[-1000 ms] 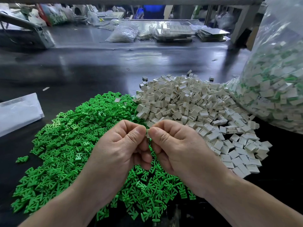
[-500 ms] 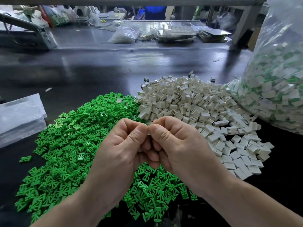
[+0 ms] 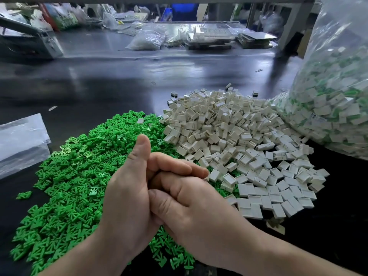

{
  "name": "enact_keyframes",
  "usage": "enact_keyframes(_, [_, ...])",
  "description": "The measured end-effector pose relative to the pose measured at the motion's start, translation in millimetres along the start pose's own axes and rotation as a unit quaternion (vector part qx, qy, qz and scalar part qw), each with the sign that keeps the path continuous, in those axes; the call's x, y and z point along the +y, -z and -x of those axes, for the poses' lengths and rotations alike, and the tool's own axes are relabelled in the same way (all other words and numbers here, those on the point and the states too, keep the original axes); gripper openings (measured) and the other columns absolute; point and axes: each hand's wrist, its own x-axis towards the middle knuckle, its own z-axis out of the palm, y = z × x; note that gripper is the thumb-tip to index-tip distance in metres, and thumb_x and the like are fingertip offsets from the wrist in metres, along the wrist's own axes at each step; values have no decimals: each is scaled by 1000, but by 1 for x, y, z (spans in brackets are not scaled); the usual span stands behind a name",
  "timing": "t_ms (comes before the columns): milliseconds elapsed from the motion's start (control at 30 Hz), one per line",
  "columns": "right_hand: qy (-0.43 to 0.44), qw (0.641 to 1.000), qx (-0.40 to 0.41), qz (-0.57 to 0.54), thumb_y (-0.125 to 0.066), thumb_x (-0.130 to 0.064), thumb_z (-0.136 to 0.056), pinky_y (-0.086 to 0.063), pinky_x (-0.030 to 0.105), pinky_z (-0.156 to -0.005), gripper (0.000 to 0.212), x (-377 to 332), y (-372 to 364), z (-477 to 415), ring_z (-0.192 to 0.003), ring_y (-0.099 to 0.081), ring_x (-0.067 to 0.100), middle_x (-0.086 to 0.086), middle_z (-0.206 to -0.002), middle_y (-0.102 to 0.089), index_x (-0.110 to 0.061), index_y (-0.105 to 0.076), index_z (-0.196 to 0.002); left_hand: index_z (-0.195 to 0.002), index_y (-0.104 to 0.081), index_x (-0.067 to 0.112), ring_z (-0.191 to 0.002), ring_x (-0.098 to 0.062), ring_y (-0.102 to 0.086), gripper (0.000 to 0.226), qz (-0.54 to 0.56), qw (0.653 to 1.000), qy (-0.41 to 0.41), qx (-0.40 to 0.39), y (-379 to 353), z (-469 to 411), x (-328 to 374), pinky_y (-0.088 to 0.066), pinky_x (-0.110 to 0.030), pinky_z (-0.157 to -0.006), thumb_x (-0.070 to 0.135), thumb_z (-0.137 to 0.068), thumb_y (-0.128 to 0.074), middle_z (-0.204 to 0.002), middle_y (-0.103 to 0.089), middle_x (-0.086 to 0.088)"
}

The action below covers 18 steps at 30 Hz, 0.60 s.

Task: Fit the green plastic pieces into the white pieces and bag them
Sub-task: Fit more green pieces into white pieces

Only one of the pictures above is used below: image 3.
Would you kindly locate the person's left hand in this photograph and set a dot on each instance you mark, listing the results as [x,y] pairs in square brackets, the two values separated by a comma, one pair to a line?
[129,207]

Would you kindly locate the person's right hand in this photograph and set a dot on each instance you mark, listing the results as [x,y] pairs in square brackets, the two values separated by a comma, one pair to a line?
[201,218]

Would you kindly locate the pile of green plastic clips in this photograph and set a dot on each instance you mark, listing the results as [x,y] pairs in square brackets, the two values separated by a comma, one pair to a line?
[75,163]

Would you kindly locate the pile of white plastic caps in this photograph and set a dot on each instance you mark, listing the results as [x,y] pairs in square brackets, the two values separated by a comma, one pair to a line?
[241,123]

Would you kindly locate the clear plastic bag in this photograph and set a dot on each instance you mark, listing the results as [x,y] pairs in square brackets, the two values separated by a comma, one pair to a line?
[336,100]

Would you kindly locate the person's left forearm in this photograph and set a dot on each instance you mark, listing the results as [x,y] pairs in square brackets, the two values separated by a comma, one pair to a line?
[86,261]

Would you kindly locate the small green plastic part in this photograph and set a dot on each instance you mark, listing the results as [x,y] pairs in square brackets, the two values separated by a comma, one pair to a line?
[23,195]

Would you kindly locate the small clear bag of parts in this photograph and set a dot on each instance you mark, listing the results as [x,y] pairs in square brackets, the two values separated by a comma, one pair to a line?
[146,39]

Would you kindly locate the stack of clear flat bags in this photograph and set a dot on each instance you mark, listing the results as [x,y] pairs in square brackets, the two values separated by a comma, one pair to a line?
[23,143]

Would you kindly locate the dark flat tray stack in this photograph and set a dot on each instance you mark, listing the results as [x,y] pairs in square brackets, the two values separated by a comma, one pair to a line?
[256,39]

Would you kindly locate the grey heat sealer machine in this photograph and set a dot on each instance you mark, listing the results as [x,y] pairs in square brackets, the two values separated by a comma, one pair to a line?
[29,42]

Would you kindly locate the blue crate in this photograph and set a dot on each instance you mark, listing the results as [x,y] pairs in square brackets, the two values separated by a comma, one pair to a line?
[184,11]

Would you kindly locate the grey metal horizontal bar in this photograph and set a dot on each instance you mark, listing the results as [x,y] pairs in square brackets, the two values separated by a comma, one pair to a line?
[172,0]

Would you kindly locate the grey metal slanted post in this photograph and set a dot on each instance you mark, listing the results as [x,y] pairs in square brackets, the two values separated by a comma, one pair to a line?
[296,20]

